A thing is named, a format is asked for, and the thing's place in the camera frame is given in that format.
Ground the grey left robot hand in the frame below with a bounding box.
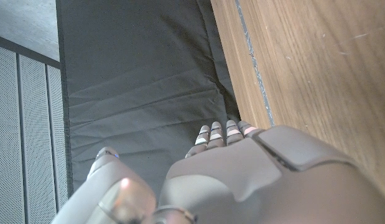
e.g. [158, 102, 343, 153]
[50, 119, 385, 224]

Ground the grey tape table marking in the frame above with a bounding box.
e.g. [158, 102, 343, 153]
[234, 0, 276, 128]

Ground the black backdrop curtain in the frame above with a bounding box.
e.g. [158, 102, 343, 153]
[55, 0, 242, 200]

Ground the grey perforated partition panel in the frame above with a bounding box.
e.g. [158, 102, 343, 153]
[0, 43, 70, 224]

